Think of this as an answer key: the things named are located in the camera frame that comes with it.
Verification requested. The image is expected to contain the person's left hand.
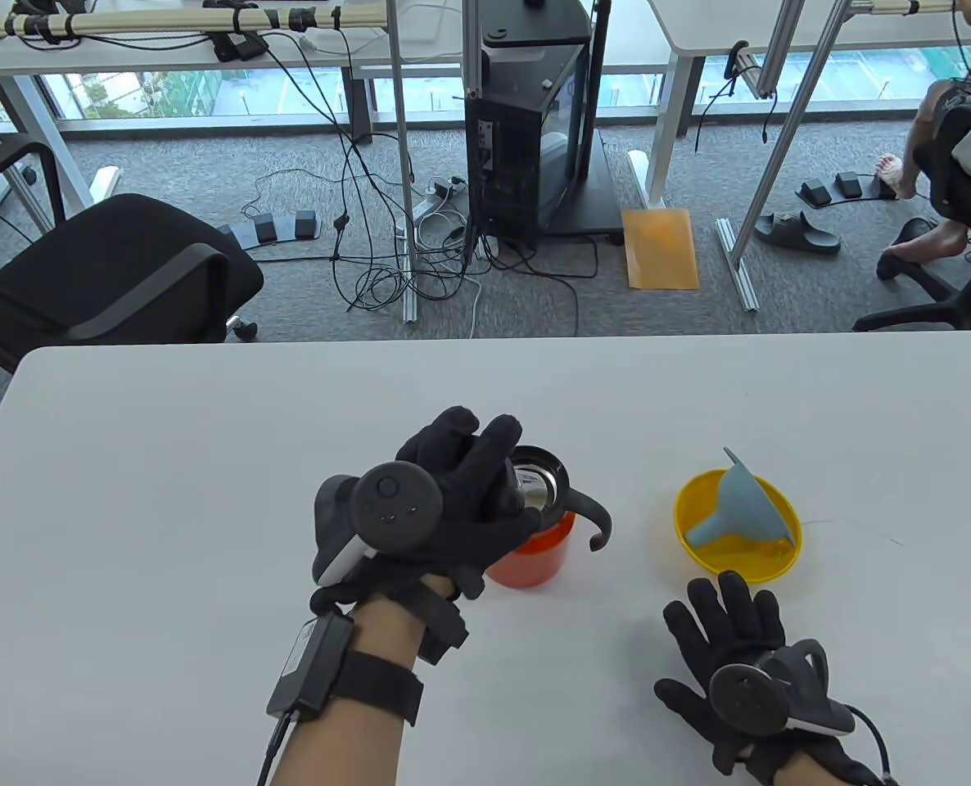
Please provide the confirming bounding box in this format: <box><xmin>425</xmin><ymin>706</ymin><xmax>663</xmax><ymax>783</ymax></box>
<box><xmin>309</xmin><ymin>407</ymin><xmax>545</xmax><ymax>615</ymax></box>

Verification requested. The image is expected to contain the person's right hand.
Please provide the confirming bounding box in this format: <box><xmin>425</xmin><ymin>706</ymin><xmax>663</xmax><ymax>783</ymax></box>
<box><xmin>655</xmin><ymin>571</ymin><xmax>879</xmax><ymax>786</ymax></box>

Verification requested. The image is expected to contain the red hot water kettle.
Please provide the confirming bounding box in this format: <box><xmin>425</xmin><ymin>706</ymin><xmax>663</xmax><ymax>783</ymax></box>
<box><xmin>485</xmin><ymin>445</ymin><xmax>614</xmax><ymax>589</ymax></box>

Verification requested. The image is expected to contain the yellow plastic bowl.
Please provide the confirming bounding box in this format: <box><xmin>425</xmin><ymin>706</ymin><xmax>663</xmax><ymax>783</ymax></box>
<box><xmin>674</xmin><ymin>468</ymin><xmax>803</xmax><ymax>585</ymax></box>

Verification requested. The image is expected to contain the blue-grey plastic funnel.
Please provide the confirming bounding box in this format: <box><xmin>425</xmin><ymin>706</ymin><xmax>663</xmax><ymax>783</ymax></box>
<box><xmin>686</xmin><ymin>447</ymin><xmax>787</xmax><ymax>548</ymax></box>

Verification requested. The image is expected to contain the person's left forearm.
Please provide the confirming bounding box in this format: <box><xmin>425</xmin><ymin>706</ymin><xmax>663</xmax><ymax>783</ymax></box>
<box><xmin>275</xmin><ymin>594</ymin><xmax>454</xmax><ymax>786</ymax></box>

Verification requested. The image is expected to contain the black handheld controller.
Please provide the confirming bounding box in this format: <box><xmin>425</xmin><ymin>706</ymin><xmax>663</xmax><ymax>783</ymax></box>
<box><xmin>708</xmin><ymin>641</ymin><xmax>855</xmax><ymax>738</ymax></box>
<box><xmin>312</xmin><ymin>463</ymin><xmax>444</xmax><ymax>586</ymax></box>

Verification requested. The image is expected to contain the black sensor box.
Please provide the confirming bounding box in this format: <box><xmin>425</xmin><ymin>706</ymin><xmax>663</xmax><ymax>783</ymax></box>
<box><xmin>266</xmin><ymin>610</ymin><xmax>357</xmax><ymax>721</ymax></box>

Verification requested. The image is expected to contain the white power strip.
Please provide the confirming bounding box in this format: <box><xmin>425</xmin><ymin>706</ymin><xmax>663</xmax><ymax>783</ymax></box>
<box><xmin>412</xmin><ymin>174</ymin><xmax>470</xmax><ymax>226</ymax></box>

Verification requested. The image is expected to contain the black pole stand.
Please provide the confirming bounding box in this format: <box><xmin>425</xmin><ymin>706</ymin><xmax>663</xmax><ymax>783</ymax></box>
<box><xmin>535</xmin><ymin>0</ymin><xmax>624</xmax><ymax>246</ymax></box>

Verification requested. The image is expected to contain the black foot pedal set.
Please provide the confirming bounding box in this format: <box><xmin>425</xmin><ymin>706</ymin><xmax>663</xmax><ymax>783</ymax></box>
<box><xmin>795</xmin><ymin>170</ymin><xmax>900</xmax><ymax>207</ymax></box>
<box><xmin>215</xmin><ymin>210</ymin><xmax>323</xmax><ymax>251</ymax></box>

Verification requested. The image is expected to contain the black computer tower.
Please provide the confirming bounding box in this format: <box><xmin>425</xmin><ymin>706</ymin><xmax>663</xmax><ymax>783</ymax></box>
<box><xmin>463</xmin><ymin>23</ymin><xmax>593</xmax><ymax>251</ymax></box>

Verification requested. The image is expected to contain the black office chair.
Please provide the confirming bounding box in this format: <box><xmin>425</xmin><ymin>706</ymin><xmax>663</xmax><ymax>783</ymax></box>
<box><xmin>0</xmin><ymin>139</ymin><xmax>265</xmax><ymax>373</ymax></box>
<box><xmin>852</xmin><ymin>102</ymin><xmax>971</xmax><ymax>332</ymax></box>

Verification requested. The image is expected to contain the black slipper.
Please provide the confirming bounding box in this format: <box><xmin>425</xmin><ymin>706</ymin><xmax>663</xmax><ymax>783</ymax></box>
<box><xmin>754</xmin><ymin>210</ymin><xmax>842</xmax><ymax>255</ymax></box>

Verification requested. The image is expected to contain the black power adapter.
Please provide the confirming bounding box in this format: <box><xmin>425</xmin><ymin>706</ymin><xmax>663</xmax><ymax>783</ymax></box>
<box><xmin>211</xmin><ymin>33</ymin><xmax>269</xmax><ymax>63</ymax></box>

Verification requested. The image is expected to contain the white desk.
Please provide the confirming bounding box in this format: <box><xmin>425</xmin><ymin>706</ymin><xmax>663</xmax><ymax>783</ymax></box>
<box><xmin>0</xmin><ymin>0</ymin><xmax>466</xmax><ymax>234</ymax></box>
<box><xmin>629</xmin><ymin>0</ymin><xmax>971</xmax><ymax>206</ymax></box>

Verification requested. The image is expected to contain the black glove cable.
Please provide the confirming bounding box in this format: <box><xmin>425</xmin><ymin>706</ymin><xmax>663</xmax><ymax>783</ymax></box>
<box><xmin>846</xmin><ymin>704</ymin><xmax>900</xmax><ymax>786</ymax></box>
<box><xmin>256</xmin><ymin>711</ymin><xmax>298</xmax><ymax>786</ymax></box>

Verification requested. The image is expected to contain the black wrist strap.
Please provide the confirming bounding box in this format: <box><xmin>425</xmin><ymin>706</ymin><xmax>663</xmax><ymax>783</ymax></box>
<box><xmin>334</xmin><ymin>649</ymin><xmax>425</xmax><ymax>727</ymax></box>

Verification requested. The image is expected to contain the tangle of black cables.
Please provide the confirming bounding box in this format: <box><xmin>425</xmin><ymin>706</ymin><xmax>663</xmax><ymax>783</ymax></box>
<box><xmin>240</xmin><ymin>29</ymin><xmax>601</xmax><ymax>341</ymax></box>

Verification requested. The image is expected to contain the aluminium frame post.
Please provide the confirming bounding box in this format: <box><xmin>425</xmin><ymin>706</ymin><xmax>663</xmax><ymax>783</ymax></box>
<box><xmin>461</xmin><ymin>0</ymin><xmax>483</xmax><ymax>101</ymax></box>
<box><xmin>386</xmin><ymin>0</ymin><xmax>419</xmax><ymax>324</ymax></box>
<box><xmin>715</xmin><ymin>0</ymin><xmax>851</xmax><ymax>313</ymax></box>

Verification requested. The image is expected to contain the black hanging cable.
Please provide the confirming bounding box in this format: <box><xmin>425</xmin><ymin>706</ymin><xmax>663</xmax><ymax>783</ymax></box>
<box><xmin>694</xmin><ymin>41</ymin><xmax>777</xmax><ymax>153</ymax></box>

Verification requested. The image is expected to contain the beige rod with straps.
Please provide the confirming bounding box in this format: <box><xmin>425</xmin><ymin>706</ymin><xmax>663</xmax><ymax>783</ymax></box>
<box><xmin>0</xmin><ymin>2</ymin><xmax>388</xmax><ymax>39</ymax></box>
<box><xmin>850</xmin><ymin>0</ymin><xmax>957</xmax><ymax>17</ymax></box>

